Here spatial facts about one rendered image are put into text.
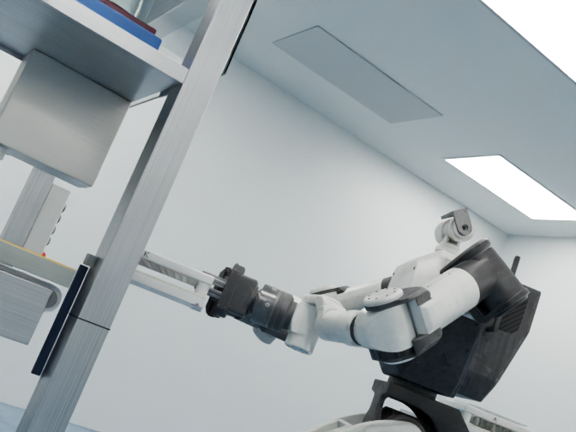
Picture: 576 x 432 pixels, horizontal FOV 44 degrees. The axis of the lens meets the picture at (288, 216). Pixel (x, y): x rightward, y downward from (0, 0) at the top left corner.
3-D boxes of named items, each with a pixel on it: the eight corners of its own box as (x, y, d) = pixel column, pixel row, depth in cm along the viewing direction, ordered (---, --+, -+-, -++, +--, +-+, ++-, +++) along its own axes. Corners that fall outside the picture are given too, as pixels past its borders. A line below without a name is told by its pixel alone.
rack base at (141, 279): (201, 311, 176) (204, 302, 176) (202, 308, 152) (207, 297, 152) (106, 274, 174) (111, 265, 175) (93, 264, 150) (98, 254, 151)
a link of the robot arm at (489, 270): (469, 327, 148) (505, 302, 156) (496, 308, 141) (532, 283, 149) (435, 280, 151) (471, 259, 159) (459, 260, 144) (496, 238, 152)
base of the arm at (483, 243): (472, 335, 153) (507, 310, 158) (503, 315, 142) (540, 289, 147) (429, 278, 157) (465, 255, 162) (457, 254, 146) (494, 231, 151)
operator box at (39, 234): (22, 267, 224) (58, 192, 229) (34, 272, 209) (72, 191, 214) (3, 260, 221) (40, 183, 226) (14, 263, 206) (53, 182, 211)
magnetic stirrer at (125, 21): (114, 87, 157) (131, 51, 159) (148, 72, 139) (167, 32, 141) (27, 39, 148) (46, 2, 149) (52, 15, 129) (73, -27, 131)
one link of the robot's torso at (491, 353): (457, 409, 186) (497, 281, 193) (516, 425, 153) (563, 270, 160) (351, 368, 184) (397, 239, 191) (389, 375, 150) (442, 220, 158)
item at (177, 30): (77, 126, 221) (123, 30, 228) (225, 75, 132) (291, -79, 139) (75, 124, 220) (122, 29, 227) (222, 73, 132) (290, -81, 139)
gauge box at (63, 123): (79, 188, 157) (117, 108, 161) (93, 187, 148) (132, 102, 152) (-20, 141, 146) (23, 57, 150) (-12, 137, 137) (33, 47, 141)
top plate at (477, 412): (507, 431, 226) (509, 425, 227) (543, 442, 202) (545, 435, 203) (435, 403, 225) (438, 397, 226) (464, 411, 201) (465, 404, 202)
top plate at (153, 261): (208, 292, 177) (211, 285, 177) (211, 285, 153) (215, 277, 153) (115, 255, 175) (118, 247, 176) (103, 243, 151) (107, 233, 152)
